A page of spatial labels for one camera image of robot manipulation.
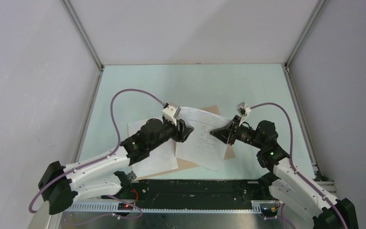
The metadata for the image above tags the circuit board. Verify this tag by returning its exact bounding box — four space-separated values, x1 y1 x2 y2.
118 203 134 210
261 207 278 218

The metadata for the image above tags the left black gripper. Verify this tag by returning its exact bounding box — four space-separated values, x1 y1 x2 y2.
148 117 193 151

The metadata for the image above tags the right corner aluminium post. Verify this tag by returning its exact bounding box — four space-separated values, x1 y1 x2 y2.
285 0 329 69

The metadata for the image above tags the white paper sheet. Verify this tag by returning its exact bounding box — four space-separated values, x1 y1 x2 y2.
127 117 179 179

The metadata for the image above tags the brown cardboard folder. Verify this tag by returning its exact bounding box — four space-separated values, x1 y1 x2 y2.
136 105 221 180

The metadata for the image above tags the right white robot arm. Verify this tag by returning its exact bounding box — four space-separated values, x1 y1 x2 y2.
210 115 359 229

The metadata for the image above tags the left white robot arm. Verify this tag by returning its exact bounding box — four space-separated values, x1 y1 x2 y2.
38 118 194 215

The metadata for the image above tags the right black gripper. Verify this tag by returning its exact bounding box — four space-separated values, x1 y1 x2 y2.
210 115 264 150

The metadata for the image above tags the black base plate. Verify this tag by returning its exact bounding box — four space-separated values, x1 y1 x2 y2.
122 179 280 210

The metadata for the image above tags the printed paper sheet stack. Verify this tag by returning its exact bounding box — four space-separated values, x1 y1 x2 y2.
175 107 235 171

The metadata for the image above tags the aluminium frame rail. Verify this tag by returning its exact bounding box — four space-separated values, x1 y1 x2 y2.
52 180 340 214

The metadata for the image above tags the left circuit board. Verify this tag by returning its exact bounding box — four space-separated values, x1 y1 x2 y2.
118 203 134 210

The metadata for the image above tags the right circuit board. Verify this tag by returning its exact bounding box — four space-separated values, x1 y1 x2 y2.
261 207 278 218

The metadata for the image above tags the left corner aluminium post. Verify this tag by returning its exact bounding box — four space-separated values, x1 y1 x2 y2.
60 0 104 71

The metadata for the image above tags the corner aluminium post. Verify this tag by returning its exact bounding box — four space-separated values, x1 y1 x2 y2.
60 0 104 71
285 0 329 69

